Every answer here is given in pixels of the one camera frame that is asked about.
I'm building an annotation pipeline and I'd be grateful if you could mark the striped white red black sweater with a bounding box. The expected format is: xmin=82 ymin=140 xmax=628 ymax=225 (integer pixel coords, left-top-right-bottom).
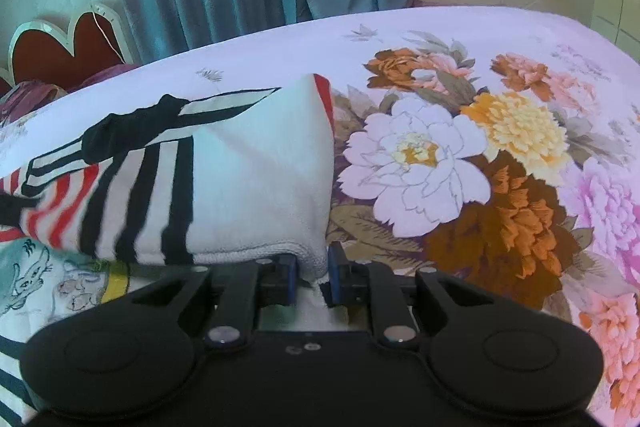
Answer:
xmin=1 ymin=75 xmax=334 ymax=426

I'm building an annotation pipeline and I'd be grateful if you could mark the floral pink bed sheet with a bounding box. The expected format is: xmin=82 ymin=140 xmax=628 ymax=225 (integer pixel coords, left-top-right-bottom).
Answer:
xmin=1 ymin=6 xmax=639 ymax=426

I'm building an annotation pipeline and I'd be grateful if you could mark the red white scalloped headboard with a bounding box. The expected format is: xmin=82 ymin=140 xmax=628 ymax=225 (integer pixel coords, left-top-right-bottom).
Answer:
xmin=1 ymin=3 xmax=137 ymax=93

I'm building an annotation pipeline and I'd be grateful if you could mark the purple crumpled pillow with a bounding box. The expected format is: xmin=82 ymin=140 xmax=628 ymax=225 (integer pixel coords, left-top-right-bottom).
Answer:
xmin=1 ymin=64 xmax=137 ymax=126

